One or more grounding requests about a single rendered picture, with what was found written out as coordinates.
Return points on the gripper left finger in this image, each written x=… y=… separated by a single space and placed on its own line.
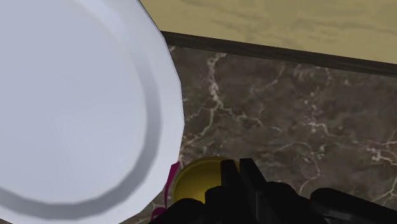
x=228 y=192

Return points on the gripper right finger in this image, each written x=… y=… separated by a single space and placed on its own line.
x=257 y=198

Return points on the yellow round bowl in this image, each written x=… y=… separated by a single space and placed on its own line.
x=195 y=180

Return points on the magenta thin curved object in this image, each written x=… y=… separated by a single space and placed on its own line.
x=169 y=183

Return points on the white round plate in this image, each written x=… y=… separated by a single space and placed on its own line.
x=77 y=105

